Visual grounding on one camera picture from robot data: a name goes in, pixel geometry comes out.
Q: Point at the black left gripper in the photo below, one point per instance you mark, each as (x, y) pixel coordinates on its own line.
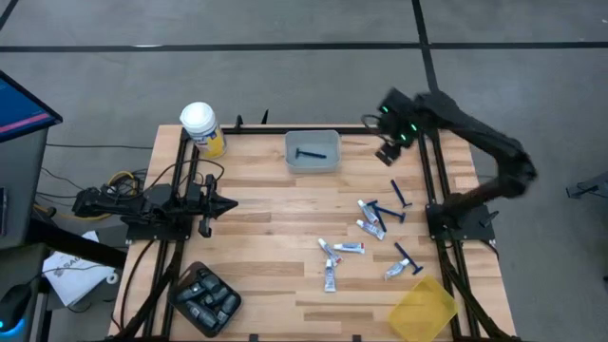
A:
(208, 223)

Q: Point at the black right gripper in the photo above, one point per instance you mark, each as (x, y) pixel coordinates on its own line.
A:
(406, 128)

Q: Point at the blue disposable razor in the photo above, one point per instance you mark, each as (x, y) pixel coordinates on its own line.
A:
(379, 223)
(406, 256)
(400, 192)
(311, 154)
(392, 212)

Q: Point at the white travel toothpaste tube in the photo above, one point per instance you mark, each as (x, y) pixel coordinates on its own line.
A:
(330, 278)
(329, 252)
(349, 247)
(368, 212)
(395, 271)
(371, 230)

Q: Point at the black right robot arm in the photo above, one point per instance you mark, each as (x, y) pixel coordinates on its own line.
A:
(475, 130)

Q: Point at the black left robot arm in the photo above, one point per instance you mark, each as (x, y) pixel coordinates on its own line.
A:
(133, 206)

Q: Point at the Lysol wipes canister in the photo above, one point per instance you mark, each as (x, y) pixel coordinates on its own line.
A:
(199, 121)

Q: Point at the light grey plastic bin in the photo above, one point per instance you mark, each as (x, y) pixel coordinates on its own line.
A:
(304, 165)

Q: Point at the black plastic tray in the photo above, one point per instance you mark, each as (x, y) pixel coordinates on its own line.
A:
(213, 331)

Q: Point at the white tape roll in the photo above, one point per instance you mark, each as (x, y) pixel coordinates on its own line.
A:
(112, 278)

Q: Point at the black table clamp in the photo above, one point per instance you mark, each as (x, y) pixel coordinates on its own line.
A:
(356, 338)
(254, 338)

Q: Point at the black desk bar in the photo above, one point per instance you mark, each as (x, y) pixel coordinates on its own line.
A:
(71, 242)

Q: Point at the white printed paper sheet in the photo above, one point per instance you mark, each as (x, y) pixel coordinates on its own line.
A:
(71, 280)

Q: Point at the yellow translucent plastic bin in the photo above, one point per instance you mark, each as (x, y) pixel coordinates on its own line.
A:
(423, 311)

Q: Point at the black floor stand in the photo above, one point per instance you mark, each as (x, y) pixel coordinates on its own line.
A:
(594, 187)

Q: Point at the monitor with blue screen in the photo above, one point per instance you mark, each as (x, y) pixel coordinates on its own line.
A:
(19, 109)

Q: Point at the black device with blue light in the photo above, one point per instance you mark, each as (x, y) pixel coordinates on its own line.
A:
(14, 304)

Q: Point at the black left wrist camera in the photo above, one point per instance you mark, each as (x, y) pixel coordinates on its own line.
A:
(193, 192)

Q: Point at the black pointed bracket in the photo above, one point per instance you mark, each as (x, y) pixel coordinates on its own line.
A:
(264, 117)
(238, 122)

